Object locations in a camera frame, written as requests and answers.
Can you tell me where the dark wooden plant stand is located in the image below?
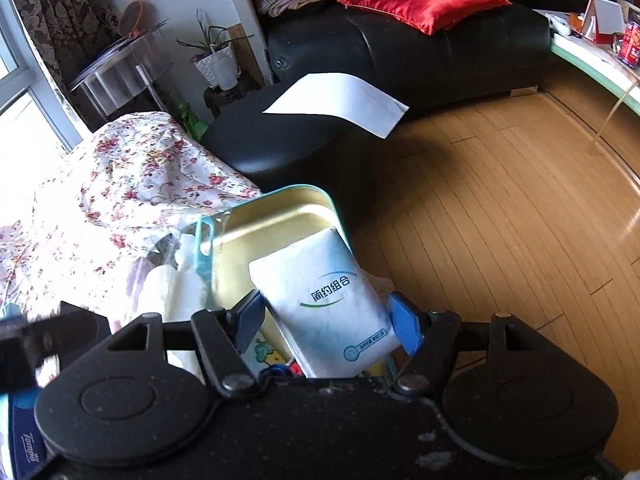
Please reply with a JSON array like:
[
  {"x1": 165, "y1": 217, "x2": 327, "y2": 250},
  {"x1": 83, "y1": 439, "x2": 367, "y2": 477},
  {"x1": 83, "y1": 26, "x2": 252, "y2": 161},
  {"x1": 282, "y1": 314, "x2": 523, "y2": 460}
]
[{"x1": 202, "y1": 72, "x2": 261, "y2": 121}]

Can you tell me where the clear bag of white items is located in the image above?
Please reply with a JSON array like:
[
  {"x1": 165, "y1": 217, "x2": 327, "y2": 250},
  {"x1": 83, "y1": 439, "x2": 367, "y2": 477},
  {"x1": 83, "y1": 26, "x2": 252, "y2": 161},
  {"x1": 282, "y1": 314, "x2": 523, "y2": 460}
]
[{"x1": 125, "y1": 215, "x2": 216, "y2": 367}]

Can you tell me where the floral tablecloth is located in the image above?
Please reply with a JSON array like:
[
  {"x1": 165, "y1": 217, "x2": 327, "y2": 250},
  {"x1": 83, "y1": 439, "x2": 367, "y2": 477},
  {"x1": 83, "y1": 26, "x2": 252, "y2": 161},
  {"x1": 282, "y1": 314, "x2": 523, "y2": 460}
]
[{"x1": 0, "y1": 111, "x2": 263, "y2": 323}]

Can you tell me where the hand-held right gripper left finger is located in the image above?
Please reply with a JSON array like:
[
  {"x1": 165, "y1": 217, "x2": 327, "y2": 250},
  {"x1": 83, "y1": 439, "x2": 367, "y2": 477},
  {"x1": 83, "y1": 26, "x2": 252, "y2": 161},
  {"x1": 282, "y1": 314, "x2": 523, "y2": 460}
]
[{"x1": 102, "y1": 289, "x2": 267, "y2": 400}]

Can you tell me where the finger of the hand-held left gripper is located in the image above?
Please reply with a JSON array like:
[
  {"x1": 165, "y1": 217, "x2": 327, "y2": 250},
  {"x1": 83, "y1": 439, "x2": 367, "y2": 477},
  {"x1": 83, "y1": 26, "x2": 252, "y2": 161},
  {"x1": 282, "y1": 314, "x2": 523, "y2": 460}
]
[{"x1": 0, "y1": 301, "x2": 111, "y2": 394}]

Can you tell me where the white tissue packet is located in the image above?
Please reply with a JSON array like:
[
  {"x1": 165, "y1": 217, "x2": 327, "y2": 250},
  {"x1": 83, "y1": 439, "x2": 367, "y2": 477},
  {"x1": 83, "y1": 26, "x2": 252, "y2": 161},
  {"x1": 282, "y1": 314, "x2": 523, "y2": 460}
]
[{"x1": 248, "y1": 226, "x2": 401, "y2": 379}]

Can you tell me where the red and white desk calendar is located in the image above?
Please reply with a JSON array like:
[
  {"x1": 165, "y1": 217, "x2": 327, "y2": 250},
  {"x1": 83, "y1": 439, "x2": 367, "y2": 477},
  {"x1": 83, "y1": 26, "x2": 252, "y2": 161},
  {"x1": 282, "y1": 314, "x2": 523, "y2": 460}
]
[{"x1": 582, "y1": 0, "x2": 628, "y2": 46}]

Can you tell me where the blue tissue box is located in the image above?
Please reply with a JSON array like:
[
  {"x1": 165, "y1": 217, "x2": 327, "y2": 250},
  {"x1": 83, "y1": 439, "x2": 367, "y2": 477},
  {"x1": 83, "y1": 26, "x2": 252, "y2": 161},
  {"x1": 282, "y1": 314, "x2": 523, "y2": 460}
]
[{"x1": 0, "y1": 390, "x2": 51, "y2": 480}]

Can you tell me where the white paper sheet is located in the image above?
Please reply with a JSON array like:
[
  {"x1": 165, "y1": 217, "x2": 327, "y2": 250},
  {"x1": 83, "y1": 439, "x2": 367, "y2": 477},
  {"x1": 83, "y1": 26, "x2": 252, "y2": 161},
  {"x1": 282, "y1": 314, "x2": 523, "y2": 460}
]
[{"x1": 262, "y1": 73, "x2": 411, "y2": 140}]

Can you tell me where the window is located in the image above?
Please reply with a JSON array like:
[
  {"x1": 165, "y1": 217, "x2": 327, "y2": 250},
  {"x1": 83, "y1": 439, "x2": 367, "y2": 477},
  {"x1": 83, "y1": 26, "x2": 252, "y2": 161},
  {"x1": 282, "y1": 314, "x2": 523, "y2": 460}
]
[{"x1": 0, "y1": 0, "x2": 83, "y2": 153}]

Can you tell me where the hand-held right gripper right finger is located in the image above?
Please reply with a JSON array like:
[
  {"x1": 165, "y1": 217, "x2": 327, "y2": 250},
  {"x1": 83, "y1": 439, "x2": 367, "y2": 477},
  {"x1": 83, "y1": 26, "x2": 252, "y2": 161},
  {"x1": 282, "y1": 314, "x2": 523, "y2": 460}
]
[{"x1": 387, "y1": 291, "x2": 553, "y2": 399}]

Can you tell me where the black leather sofa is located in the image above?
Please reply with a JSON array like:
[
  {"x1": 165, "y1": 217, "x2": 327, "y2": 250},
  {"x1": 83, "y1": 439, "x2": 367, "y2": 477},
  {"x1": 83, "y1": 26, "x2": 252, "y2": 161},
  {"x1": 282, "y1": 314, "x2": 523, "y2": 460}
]
[{"x1": 240, "y1": 0, "x2": 640, "y2": 113}]

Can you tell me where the glass side table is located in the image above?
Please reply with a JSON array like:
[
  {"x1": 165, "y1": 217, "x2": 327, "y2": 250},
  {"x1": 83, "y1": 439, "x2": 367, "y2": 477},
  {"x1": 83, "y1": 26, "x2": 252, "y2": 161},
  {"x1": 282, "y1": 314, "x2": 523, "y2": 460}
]
[{"x1": 67, "y1": 22, "x2": 176, "y2": 118}]

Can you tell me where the brown patterned curtain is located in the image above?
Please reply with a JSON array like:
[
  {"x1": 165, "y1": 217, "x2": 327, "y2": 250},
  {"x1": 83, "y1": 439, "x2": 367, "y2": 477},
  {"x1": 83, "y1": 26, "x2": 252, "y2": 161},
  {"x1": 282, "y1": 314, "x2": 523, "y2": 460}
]
[{"x1": 5, "y1": 0, "x2": 123, "y2": 131}]

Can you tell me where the colourful printed packet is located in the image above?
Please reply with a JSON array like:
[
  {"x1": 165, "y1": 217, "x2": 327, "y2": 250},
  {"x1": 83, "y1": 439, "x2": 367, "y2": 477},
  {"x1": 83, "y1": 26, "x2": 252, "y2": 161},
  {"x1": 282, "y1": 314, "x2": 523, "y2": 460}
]
[{"x1": 252, "y1": 337, "x2": 306, "y2": 379}]

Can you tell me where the glass coffee table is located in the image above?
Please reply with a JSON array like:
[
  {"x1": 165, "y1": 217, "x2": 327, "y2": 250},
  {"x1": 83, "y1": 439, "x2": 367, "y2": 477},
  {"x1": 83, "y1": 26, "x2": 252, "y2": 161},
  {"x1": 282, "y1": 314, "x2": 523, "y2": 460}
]
[{"x1": 547, "y1": 0, "x2": 640, "y2": 157}]

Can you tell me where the orange-rimmed round object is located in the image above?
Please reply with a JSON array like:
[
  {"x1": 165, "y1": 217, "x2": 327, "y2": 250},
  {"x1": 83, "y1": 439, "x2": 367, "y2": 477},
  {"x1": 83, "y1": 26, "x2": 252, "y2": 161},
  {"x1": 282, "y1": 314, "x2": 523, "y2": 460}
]
[{"x1": 119, "y1": 0, "x2": 147, "y2": 38}]

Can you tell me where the red can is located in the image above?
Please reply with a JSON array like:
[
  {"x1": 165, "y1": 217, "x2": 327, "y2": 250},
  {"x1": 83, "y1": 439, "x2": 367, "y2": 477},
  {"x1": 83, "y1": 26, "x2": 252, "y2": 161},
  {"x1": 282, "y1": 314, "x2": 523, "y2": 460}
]
[{"x1": 614, "y1": 20, "x2": 640, "y2": 68}]

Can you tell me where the teal tin with gold inside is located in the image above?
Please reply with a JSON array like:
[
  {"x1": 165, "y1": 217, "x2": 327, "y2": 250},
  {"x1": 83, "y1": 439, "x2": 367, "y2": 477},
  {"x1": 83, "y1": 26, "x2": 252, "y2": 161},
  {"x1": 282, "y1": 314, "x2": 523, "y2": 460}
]
[{"x1": 192, "y1": 183, "x2": 401, "y2": 391}]

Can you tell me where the black leather ottoman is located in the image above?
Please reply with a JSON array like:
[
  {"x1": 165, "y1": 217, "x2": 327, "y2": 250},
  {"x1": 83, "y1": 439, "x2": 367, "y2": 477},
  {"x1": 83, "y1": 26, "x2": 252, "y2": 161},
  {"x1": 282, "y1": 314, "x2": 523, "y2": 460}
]
[{"x1": 200, "y1": 80, "x2": 416, "y2": 233}]

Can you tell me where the potted plant in white pot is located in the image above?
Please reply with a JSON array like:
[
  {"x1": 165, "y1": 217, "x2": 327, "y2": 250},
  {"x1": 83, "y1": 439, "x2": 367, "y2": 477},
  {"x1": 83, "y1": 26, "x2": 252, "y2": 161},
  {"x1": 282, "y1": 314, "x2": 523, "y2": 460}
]
[{"x1": 176, "y1": 8, "x2": 256, "y2": 92}]

